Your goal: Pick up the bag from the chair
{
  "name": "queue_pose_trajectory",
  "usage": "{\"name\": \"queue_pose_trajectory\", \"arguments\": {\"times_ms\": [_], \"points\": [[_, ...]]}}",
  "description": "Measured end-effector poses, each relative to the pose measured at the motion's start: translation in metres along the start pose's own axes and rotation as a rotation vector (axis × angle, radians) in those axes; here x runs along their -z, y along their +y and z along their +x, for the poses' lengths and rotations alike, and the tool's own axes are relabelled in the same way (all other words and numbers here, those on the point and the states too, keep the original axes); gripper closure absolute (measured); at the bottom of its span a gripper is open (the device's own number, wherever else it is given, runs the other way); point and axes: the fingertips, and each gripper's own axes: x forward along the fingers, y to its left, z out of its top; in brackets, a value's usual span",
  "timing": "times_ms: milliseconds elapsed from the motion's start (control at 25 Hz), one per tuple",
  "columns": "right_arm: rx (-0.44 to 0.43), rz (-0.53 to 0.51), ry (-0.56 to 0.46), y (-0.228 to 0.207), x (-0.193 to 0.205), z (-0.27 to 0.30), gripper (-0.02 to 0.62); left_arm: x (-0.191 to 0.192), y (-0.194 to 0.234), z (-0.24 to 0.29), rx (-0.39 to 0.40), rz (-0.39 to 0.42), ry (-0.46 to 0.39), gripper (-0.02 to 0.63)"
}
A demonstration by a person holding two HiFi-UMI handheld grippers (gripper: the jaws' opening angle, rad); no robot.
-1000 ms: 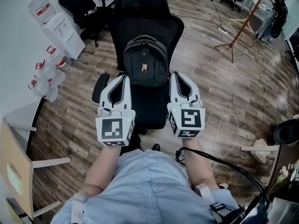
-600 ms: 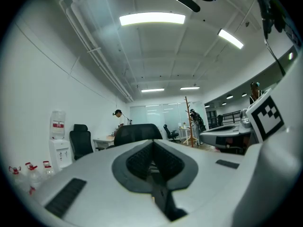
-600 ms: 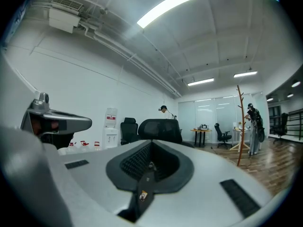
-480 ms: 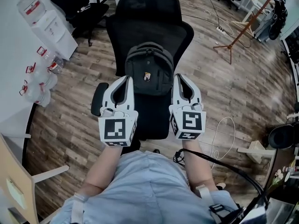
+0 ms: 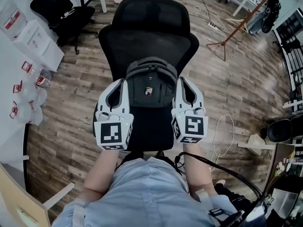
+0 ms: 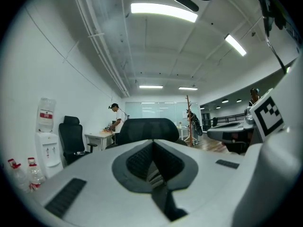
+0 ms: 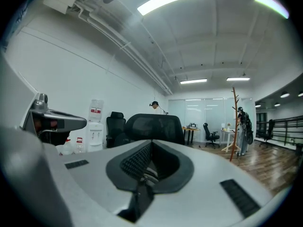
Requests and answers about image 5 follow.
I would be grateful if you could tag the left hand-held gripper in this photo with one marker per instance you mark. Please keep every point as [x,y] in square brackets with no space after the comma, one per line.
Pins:
[111,132]

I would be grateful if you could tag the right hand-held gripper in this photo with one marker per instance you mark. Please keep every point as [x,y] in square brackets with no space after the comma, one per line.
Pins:
[193,126]

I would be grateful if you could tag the grey backpack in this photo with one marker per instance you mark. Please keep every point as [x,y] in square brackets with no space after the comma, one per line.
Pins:
[151,79]

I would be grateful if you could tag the black mesh office chair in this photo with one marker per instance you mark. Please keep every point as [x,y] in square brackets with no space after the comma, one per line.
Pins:
[151,32]

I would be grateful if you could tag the person's left forearm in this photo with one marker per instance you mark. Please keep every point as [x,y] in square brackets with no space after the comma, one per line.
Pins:
[99,174]

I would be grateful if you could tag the person's right forearm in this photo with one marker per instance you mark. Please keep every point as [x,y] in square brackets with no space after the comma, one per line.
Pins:
[198,174]

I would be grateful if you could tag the white power strip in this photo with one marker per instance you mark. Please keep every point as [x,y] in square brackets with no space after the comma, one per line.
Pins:
[213,25]

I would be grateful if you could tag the clear water bottle red cap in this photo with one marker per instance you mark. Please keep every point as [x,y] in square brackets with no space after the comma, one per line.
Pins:
[35,94]
[30,113]
[42,75]

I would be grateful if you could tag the wooden coat rack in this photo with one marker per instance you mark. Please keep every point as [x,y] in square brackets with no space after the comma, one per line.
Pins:
[236,28]

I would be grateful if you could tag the small clear plastic bottle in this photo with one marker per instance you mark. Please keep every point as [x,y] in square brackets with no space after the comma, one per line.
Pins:
[68,13]

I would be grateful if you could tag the white water dispenser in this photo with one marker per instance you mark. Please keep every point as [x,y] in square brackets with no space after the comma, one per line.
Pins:
[35,41]

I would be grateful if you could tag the black round container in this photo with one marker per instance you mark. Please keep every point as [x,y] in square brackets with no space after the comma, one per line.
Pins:
[279,131]

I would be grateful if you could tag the person's light blue shirt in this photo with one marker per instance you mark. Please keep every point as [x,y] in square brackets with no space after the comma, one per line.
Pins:
[146,193]

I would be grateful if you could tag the dark wood table white legs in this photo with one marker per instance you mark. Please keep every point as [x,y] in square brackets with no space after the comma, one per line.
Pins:
[282,151]

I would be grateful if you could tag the black metal railing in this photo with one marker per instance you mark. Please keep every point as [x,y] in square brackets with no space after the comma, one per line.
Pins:
[292,55]

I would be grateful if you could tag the light wood desk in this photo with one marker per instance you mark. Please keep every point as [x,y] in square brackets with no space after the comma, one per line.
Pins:
[14,197]

